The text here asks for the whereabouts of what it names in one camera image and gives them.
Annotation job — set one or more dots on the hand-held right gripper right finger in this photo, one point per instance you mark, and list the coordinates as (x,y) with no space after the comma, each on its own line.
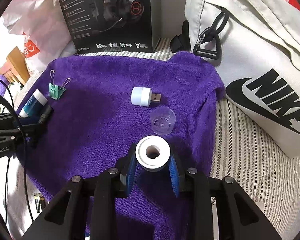
(174,177)

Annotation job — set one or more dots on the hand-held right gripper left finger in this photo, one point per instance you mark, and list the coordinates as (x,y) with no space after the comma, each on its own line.
(130,173)

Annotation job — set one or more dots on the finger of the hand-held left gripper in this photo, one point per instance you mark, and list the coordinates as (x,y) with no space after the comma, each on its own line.
(31,135)
(25,120)

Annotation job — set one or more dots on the black rectangular stick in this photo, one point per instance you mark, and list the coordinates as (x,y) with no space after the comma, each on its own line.
(46,112)

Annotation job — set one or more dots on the blue and white bottle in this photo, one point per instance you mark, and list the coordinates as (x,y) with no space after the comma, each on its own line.
(36,100)

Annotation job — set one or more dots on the white tape roll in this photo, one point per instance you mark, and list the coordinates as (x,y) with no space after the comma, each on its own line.
(152,155)

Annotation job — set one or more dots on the green binder clip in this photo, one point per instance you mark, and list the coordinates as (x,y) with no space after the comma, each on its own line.
(57,90)

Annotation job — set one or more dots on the purple towel covered tray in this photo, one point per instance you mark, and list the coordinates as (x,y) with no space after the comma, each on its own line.
(102,130)

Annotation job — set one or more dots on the clear plastic cap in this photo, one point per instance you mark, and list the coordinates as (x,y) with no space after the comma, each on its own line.
(163,121)

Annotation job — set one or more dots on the black and gold bottle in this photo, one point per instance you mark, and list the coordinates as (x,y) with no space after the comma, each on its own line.
(40,202)

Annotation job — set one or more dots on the white plug-in night light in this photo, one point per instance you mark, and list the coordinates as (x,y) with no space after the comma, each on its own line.
(142,96)

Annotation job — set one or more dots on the wooden nightstand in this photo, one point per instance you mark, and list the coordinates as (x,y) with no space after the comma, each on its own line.
(16,65)

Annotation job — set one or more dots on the white plastic shopping bag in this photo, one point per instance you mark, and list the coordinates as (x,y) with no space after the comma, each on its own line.
(40,17)

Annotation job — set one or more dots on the black headset box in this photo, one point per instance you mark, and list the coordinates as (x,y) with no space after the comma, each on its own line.
(90,17)

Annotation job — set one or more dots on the light grey waist bag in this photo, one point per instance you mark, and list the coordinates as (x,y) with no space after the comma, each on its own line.
(252,55)

